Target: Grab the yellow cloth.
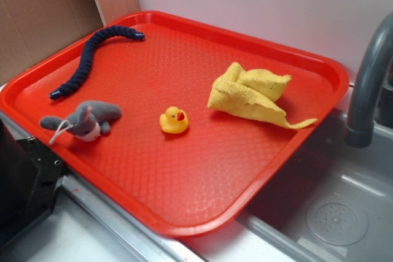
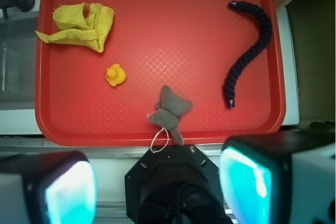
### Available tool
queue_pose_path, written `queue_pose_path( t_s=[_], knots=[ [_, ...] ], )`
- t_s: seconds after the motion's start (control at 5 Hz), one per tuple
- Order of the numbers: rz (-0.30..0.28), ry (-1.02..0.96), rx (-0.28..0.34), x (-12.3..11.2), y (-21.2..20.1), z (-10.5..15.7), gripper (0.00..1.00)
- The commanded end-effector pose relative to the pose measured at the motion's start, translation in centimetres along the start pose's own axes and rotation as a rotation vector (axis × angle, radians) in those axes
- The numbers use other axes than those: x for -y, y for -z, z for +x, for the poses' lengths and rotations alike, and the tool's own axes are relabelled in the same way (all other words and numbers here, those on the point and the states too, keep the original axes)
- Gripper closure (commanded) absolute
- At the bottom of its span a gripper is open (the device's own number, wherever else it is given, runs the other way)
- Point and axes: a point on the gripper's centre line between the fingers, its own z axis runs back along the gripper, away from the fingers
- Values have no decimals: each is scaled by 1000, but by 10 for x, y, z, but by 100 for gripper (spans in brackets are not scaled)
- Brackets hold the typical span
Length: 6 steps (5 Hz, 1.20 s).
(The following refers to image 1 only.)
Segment brown cardboard panel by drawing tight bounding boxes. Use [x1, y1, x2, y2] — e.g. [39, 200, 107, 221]
[1, 0, 103, 84]

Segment dark blue rope piece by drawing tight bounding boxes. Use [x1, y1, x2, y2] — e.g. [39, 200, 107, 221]
[49, 25, 146, 102]

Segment grey faucet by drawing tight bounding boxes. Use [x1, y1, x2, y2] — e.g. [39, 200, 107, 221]
[344, 13, 392, 148]

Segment red plastic tray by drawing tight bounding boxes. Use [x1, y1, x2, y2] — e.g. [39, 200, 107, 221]
[1, 12, 349, 237]

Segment grey plush animal toy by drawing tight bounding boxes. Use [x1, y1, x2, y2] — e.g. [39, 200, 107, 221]
[39, 101, 122, 144]

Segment yellow rubber duck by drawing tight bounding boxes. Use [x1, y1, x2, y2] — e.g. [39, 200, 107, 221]
[159, 106, 189, 134]

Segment yellow cloth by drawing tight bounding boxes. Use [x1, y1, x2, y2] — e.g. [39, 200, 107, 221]
[208, 62, 317, 129]

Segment grey plastic sink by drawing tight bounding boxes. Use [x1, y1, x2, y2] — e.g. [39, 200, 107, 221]
[184, 104, 392, 261]

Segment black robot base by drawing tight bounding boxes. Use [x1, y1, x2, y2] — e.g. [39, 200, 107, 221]
[1, 123, 64, 250]

